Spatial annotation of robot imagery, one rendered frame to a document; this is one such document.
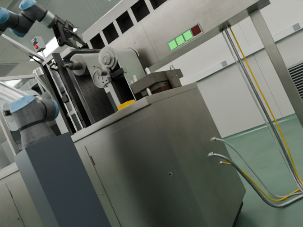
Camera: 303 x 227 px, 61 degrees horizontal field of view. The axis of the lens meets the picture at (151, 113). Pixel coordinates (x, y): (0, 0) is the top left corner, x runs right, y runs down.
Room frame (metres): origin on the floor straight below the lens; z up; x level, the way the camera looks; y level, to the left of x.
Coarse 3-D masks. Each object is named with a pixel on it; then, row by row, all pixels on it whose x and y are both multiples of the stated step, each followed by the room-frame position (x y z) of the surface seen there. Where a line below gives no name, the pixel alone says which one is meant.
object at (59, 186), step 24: (48, 144) 1.09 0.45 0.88; (72, 144) 1.16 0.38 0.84; (24, 168) 1.11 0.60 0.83; (48, 168) 1.06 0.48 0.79; (72, 168) 1.13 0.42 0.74; (48, 192) 1.04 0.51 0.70; (72, 192) 1.10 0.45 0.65; (48, 216) 1.08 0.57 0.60; (72, 216) 1.07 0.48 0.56; (96, 216) 1.14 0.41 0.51
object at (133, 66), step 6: (120, 60) 1.58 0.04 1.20; (126, 60) 1.63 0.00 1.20; (132, 60) 1.68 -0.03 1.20; (138, 60) 1.75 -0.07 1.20; (120, 66) 1.56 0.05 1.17; (126, 66) 1.61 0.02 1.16; (132, 66) 1.66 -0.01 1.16; (138, 66) 1.72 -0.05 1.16; (132, 72) 1.63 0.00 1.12; (138, 72) 1.69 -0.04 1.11; (144, 72) 1.75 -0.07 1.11; (126, 78) 1.56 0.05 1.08; (132, 78) 1.61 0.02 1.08; (138, 78) 1.67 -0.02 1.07
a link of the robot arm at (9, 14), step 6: (0, 12) 1.10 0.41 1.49; (6, 12) 1.13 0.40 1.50; (12, 12) 1.18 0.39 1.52; (0, 18) 1.11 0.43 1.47; (6, 18) 1.13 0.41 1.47; (12, 18) 1.16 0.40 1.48; (18, 18) 1.20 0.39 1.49; (0, 24) 1.14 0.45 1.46; (6, 24) 1.15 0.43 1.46; (12, 24) 1.18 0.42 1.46; (0, 30) 1.16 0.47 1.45
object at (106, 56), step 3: (102, 54) 1.57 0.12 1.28; (105, 54) 1.56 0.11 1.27; (108, 54) 1.55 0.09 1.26; (102, 57) 1.58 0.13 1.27; (105, 57) 1.57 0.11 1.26; (108, 57) 1.55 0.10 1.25; (102, 60) 1.58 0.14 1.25; (105, 60) 1.57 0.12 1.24; (108, 60) 1.56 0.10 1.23; (108, 63) 1.56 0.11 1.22
